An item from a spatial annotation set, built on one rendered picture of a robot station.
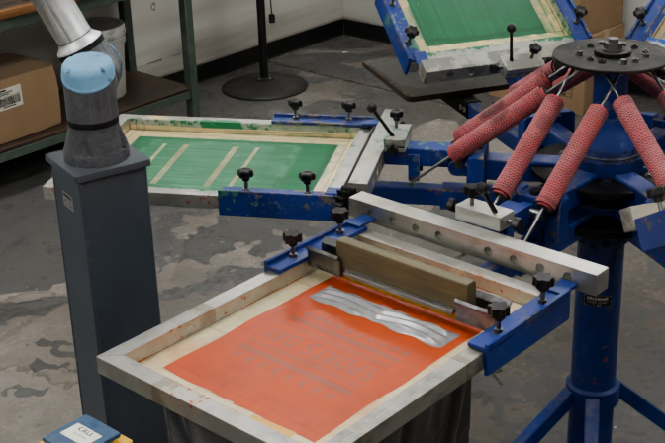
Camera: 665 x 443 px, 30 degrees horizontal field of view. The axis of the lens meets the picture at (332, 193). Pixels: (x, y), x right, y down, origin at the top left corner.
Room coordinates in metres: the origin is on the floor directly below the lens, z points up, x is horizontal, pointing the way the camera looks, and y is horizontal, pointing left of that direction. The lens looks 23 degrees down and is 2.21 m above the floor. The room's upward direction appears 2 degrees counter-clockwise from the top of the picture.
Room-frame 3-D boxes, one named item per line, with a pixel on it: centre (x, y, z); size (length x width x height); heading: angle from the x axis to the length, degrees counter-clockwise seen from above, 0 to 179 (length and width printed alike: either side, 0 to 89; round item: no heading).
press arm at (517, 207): (2.64, -0.38, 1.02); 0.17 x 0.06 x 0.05; 138
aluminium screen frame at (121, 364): (2.22, -0.01, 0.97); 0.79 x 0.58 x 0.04; 138
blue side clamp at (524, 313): (2.21, -0.37, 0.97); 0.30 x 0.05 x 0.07; 138
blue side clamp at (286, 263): (2.59, 0.04, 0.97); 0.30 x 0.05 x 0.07; 138
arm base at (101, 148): (2.68, 0.54, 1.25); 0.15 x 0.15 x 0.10
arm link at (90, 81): (2.68, 0.54, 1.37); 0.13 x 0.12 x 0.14; 4
